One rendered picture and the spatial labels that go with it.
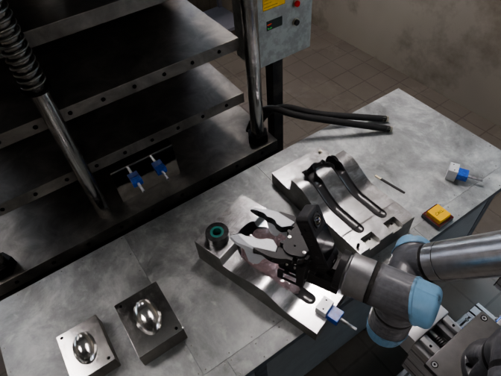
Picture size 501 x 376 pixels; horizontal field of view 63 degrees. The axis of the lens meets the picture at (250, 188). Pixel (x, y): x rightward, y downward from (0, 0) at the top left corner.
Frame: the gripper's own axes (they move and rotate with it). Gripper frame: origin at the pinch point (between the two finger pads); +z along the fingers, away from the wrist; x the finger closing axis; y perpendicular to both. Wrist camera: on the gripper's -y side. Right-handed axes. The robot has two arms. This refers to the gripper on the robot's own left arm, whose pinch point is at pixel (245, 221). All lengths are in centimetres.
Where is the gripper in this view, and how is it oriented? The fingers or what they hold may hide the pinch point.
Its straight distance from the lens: 77.5
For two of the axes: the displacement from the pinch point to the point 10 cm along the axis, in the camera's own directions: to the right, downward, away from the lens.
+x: 4.9, -5.9, 6.5
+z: -8.7, -3.3, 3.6
